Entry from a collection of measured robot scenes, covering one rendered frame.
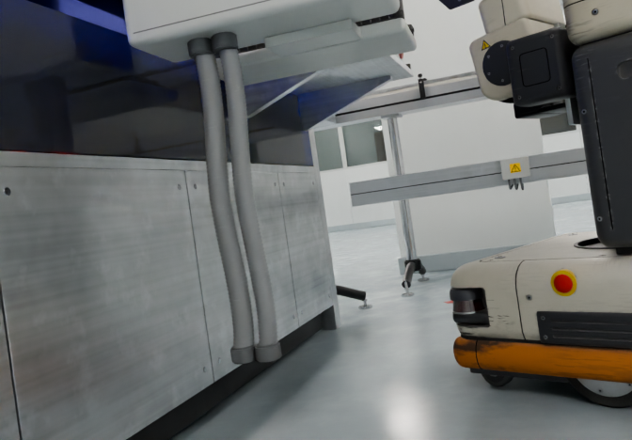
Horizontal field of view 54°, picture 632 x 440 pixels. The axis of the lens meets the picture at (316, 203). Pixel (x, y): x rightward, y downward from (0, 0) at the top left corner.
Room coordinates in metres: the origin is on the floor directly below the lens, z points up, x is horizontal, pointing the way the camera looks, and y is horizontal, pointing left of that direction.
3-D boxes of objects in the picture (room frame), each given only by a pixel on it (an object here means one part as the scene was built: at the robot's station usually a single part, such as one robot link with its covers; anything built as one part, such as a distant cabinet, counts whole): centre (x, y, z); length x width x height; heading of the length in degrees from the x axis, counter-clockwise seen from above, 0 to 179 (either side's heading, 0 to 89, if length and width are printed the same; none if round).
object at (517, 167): (2.76, -0.90, 0.50); 0.12 x 0.05 x 0.09; 71
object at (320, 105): (2.16, -0.15, 0.79); 0.34 x 0.03 x 0.13; 71
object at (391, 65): (1.92, -0.06, 0.87); 0.70 x 0.48 x 0.02; 161
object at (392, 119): (2.99, -0.42, 0.46); 0.09 x 0.09 x 0.77; 71
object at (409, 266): (2.99, -0.42, 0.07); 0.50 x 0.08 x 0.14; 161
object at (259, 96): (1.68, 0.01, 0.79); 0.34 x 0.03 x 0.13; 71
